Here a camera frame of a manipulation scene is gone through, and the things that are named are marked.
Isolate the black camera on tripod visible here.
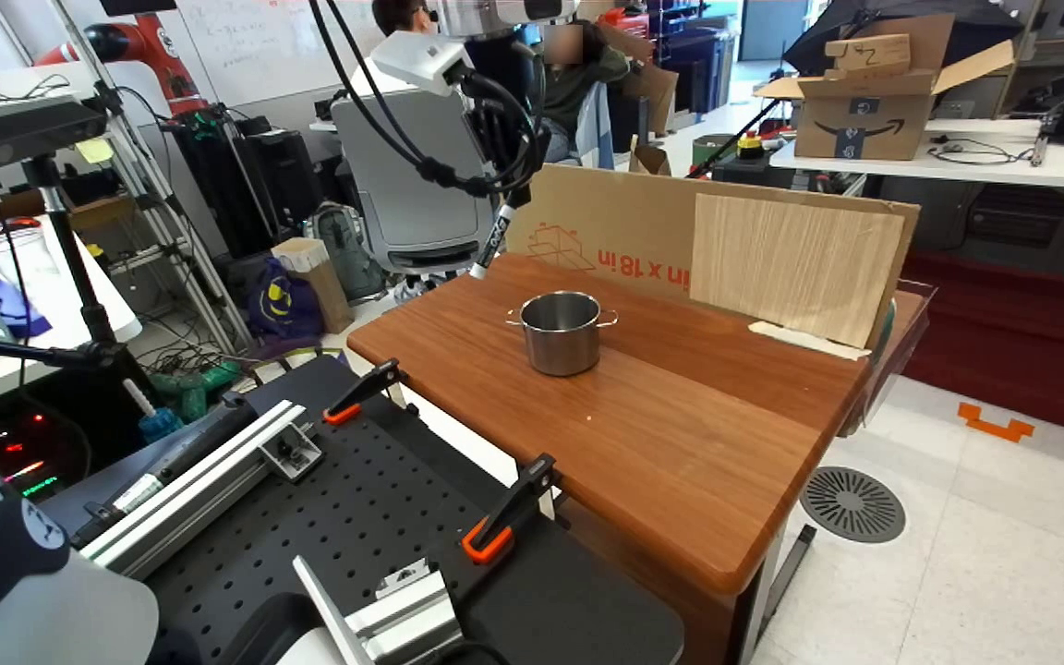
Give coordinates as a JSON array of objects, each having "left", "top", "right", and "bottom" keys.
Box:
[{"left": 0, "top": 94, "right": 110, "bottom": 170}]

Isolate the grey office chair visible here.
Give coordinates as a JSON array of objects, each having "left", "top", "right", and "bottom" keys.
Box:
[{"left": 328, "top": 85, "right": 504, "bottom": 281}]

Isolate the silver metal stand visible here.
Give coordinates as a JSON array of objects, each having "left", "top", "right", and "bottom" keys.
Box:
[{"left": 56, "top": 0, "right": 258, "bottom": 355}]

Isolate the black tripod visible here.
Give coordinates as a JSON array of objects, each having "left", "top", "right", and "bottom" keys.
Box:
[{"left": 0, "top": 154, "right": 150, "bottom": 382}]

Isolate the white desk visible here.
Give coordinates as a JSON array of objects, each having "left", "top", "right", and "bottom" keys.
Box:
[{"left": 768, "top": 116, "right": 1064, "bottom": 197}]

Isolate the person in dark green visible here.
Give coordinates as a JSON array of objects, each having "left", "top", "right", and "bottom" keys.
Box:
[{"left": 541, "top": 13, "right": 643, "bottom": 167}]

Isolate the pale corrugated cardboard sheet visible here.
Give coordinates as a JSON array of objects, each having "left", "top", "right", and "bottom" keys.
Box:
[{"left": 687, "top": 190, "right": 913, "bottom": 352}]

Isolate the green tool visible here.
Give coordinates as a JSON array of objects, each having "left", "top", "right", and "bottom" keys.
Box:
[{"left": 143, "top": 360, "right": 249, "bottom": 426}]

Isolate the purple bag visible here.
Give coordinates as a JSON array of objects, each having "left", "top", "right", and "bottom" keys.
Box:
[{"left": 235, "top": 252, "right": 324, "bottom": 352}]

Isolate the large brown cardboard panel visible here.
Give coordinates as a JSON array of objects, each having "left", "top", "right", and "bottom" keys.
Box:
[{"left": 501, "top": 164, "right": 925, "bottom": 307}]

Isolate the grey cable on desk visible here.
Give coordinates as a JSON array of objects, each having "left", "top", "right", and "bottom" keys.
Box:
[{"left": 929, "top": 130, "right": 1044, "bottom": 170}]

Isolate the white flat strip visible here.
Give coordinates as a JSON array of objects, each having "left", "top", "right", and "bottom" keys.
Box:
[{"left": 746, "top": 316, "right": 877, "bottom": 364}]

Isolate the black perforated breadboard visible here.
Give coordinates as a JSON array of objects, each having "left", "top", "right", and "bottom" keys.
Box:
[{"left": 142, "top": 355, "right": 687, "bottom": 665}]

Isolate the black computer tower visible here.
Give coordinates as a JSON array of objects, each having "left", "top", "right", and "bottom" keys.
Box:
[{"left": 174, "top": 112, "right": 324, "bottom": 256}]

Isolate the short aluminium bracket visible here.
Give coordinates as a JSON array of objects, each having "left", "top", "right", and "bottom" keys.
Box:
[{"left": 290, "top": 550, "right": 471, "bottom": 665}]

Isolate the red machine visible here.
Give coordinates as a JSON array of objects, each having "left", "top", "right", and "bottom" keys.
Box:
[{"left": 86, "top": 10, "right": 206, "bottom": 117}]

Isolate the long aluminium rail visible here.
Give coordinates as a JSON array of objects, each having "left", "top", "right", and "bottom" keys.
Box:
[{"left": 79, "top": 396, "right": 328, "bottom": 578}]

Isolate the blue cloth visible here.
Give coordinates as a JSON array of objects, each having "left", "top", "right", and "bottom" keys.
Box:
[{"left": 0, "top": 266, "right": 56, "bottom": 345}]

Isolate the small steel pot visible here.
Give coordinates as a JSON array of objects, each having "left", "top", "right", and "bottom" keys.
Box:
[{"left": 504, "top": 289, "right": 623, "bottom": 382}]

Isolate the open Amazon cardboard box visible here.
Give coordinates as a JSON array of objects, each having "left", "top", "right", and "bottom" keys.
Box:
[{"left": 753, "top": 10, "right": 1019, "bottom": 167}]

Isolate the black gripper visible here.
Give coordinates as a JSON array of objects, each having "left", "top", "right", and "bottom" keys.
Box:
[{"left": 471, "top": 32, "right": 555, "bottom": 202}]

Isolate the black orange bar clamp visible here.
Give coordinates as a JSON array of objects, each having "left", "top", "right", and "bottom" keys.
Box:
[
  {"left": 457, "top": 453, "right": 562, "bottom": 568},
  {"left": 321, "top": 360, "right": 407, "bottom": 431}
]

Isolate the brown paper bag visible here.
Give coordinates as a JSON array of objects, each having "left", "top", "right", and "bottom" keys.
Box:
[{"left": 270, "top": 234, "right": 354, "bottom": 334}]

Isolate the black control box with lights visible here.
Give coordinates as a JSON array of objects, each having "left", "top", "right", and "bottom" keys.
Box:
[{"left": 0, "top": 396, "right": 102, "bottom": 502}]

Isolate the white side table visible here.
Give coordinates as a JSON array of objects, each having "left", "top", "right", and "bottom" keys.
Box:
[{"left": 0, "top": 214, "right": 143, "bottom": 420}]

